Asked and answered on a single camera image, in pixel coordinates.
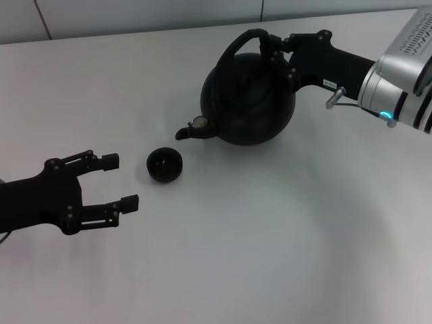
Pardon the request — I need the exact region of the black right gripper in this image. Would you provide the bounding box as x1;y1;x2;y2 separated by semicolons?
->
266;30;377;102

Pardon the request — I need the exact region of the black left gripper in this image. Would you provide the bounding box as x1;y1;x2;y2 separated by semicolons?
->
0;150;140;236

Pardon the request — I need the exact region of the small dark brown teacup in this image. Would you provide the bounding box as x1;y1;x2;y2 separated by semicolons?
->
146;147;185;184

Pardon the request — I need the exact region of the black round teapot with handle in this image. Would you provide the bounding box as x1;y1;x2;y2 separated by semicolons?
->
174;29;297;146

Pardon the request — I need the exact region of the right gripper cable with connector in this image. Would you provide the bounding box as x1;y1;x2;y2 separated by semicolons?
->
325;86;398;129

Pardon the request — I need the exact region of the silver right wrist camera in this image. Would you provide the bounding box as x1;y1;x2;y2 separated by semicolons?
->
376;6;432;97

